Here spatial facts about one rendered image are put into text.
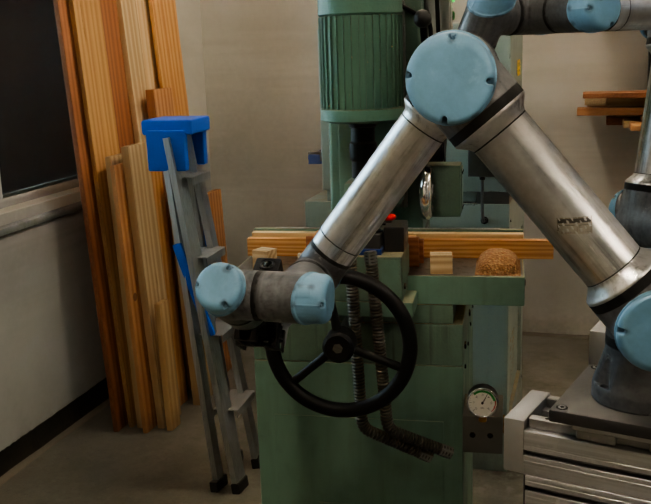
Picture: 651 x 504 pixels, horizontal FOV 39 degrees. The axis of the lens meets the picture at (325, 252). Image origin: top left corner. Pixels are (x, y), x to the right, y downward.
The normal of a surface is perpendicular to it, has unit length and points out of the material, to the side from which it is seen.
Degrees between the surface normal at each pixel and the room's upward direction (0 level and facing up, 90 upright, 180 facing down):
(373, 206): 102
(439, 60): 84
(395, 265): 90
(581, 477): 90
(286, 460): 90
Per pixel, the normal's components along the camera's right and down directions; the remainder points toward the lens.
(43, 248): 0.96, 0.03
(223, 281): -0.22, -0.27
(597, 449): -0.51, 0.21
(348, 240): 0.05, 0.42
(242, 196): -0.28, 0.22
